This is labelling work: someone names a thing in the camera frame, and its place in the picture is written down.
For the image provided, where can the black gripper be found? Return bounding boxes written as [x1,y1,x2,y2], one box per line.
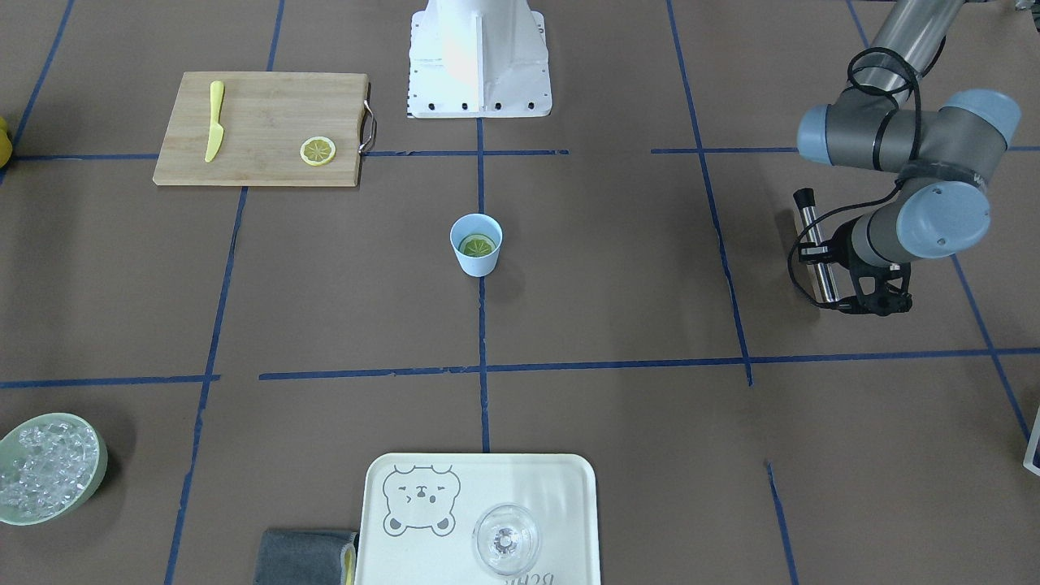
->
[799,221,913,316]

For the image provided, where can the steel muddler black tip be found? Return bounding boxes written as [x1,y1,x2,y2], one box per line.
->
[792,188,839,308]

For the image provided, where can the lemon slice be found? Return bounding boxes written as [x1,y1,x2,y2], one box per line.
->
[457,233,498,258]
[298,136,337,167]

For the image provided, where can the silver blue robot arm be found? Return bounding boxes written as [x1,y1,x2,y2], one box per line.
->
[786,1,1021,316]

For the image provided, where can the blue paper cup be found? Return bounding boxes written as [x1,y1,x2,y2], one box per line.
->
[449,214,504,278]

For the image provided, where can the yellow lemon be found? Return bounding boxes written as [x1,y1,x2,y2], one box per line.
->
[0,116,14,169]

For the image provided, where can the clear wine glass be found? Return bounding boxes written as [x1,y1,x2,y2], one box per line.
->
[472,503,542,578]

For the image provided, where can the cream bear tray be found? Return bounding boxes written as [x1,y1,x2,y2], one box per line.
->
[354,453,602,584]

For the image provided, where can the wooden cutting board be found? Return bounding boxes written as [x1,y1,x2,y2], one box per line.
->
[153,71,375,188]

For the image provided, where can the grey folded cloth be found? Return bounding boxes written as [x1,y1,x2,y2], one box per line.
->
[253,529,359,584]

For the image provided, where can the yellow plastic knife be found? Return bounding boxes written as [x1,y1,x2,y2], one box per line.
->
[203,79,224,163]

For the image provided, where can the green bowl of ice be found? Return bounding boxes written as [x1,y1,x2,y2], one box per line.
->
[1,414,108,527]

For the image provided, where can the white wire cup rack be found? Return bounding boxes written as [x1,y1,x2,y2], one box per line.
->
[1022,410,1040,477]

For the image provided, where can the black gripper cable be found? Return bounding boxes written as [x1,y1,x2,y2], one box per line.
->
[786,47,927,311]

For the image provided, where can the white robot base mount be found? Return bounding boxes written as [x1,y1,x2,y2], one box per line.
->
[406,1,553,119]

